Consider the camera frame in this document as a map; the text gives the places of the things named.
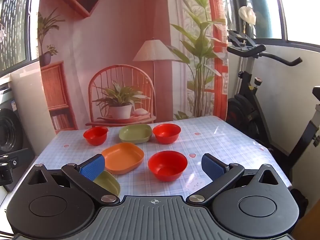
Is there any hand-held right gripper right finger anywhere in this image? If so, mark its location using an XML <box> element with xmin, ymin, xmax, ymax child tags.
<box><xmin>186</xmin><ymin>153</ymin><xmax>282</xmax><ymax>205</ymax></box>

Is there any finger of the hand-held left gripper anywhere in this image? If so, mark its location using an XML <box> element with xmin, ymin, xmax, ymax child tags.
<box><xmin>0</xmin><ymin>148</ymin><xmax>35</xmax><ymax>186</ymax></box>

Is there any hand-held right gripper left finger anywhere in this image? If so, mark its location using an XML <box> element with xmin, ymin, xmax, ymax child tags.
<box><xmin>26</xmin><ymin>154</ymin><xmax>121</xmax><ymax>207</ymax></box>

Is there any green plastic plate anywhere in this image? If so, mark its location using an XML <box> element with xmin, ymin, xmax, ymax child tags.
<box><xmin>119</xmin><ymin>124</ymin><xmax>153</xmax><ymax>144</ymax></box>
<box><xmin>93</xmin><ymin>170</ymin><xmax>121</xmax><ymax>197</ymax></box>

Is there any red plastic bowl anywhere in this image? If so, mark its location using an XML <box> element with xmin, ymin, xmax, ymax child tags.
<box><xmin>83</xmin><ymin>127</ymin><xmax>109</xmax><ymax>146</ymax></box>
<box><xmin>152</xmin><ymin>124</ymin><xmax>181</xmax><ymax>145</ymax></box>
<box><xmin>148</xmin><ymin>151</ymin><xmax>188</xmax><ymax>182</ymax></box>

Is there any orange plastic plate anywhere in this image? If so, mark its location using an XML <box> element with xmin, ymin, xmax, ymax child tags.
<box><xmin>101</xmin><ymin>142</ymin><xmax>145</xmax><ymax>175</ymax></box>

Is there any washing machine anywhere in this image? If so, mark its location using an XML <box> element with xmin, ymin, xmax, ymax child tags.
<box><xmin>0</xmin><ymin>84</ymin><xmax>35</xmax><ymax>157</ymax></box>

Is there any blue plaid tablecloth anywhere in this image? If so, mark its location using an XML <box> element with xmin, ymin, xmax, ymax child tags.
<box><xmin>5</xmin><ymin>116</ymin><xmax>293</xmax><ymax>205</ymax></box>

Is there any black exercise bike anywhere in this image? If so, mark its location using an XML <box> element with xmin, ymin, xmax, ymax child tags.
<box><xmin>226</xmin><ymin>30</ymin><xmax>320</xmax><ymax>180</ymax></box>

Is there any black bag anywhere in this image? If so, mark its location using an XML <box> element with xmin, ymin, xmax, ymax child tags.
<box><xmin>290</xmin><ymin>189</ymin><xmax>309</xmax><ymax>220</ymax></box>

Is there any brown wooden panel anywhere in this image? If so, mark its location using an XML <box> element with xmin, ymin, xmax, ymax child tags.
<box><xmin>294</xmin><ymin>205</ymin><xmax>320</xmax><ymax>240</ymax></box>

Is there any window with metal grille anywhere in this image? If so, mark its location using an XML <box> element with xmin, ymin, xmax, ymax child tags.
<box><xmin>0</xmin><ymin>0</ymin><xmax>32</xmax><ymax>67</ymax></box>

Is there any printed room backdrop cloth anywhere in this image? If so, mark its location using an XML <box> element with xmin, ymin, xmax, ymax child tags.
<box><xmin>37</xmin><ymin>0</ymin><xmax>229</xmax><ymax>134</ymax></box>

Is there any white plastic bag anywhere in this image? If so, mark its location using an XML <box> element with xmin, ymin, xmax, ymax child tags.
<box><xmin>238</xmin><ymin>6</ymin><xmax>257</xmax><ymax>25</ymax></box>

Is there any large glass window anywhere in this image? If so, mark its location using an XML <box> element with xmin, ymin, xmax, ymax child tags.
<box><xmin>225</xmin><ymin>0</ymin><xmax>320</xmax><ymax>47</ymax></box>

